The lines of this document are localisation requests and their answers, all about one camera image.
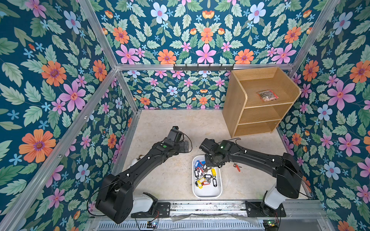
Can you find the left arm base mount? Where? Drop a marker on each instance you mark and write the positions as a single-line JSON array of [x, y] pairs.
[[158, 210]]

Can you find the black wall hook rail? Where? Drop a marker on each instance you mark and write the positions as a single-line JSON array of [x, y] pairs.
[[203, 67]]

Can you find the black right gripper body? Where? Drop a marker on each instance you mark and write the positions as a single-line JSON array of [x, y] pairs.
[[210, 161]]

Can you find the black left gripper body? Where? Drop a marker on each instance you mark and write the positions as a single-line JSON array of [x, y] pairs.
[[179, 147]]

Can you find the wooden shelf cabinet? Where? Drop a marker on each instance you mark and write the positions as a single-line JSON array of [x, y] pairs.
[[245, 113]]

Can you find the clear bag of small parts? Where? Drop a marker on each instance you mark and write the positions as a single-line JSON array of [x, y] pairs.
[[267, 95]]

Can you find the pile of colourful key tags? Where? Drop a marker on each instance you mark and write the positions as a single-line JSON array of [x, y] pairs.
[[204, 175]]

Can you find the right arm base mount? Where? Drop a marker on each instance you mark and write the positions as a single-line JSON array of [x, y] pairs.
[[258, 208]]

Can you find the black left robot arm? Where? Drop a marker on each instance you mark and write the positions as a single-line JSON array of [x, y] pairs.
[[116, 195]]

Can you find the red tag key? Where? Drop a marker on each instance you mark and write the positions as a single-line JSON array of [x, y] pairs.
[[237, 167]]

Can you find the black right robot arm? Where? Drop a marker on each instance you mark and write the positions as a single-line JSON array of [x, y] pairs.
[[284, 168]]

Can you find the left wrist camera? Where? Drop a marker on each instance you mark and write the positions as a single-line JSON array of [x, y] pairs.
[[175, 134]]

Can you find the white storage tray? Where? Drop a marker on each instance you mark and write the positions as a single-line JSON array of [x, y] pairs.
[[207, 192]]

